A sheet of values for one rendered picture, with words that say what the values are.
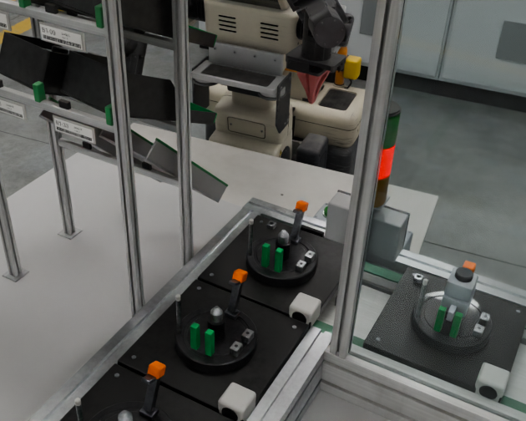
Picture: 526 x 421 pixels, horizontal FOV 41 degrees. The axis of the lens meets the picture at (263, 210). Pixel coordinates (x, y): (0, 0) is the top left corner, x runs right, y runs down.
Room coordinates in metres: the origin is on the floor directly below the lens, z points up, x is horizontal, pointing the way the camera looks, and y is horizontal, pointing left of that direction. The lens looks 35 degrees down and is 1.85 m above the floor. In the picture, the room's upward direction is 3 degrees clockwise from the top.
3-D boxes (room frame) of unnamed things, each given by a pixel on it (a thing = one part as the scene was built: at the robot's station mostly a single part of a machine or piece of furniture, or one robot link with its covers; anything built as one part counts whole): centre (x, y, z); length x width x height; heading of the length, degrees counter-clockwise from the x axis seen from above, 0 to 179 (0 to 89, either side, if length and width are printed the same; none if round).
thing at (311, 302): (1.06, -0.04, 1.01); 0.24 x 0.24 x 0.13; 63
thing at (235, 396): (0.84, 0.07, 1.01); 0.24 x 0.24 x 0.13; 63
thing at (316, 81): (1.27, -0.08, 1.27); 0.07 x 0.07 x 0.09; 63
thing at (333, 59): (1.26, -0.09, 1.34); 0.10 x 0.07 x 0.07; 63
